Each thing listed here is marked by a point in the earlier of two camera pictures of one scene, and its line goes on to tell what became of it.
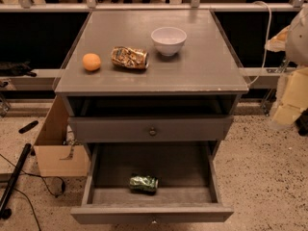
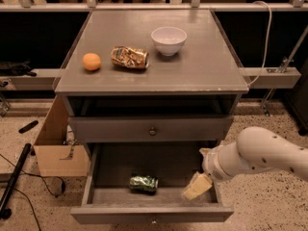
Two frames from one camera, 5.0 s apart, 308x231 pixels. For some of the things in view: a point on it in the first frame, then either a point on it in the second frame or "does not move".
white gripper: (298, 43) to (213, 166)
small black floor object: (27, 127) does not move
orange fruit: (90, 62) does not move
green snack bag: (143, 184) does not move
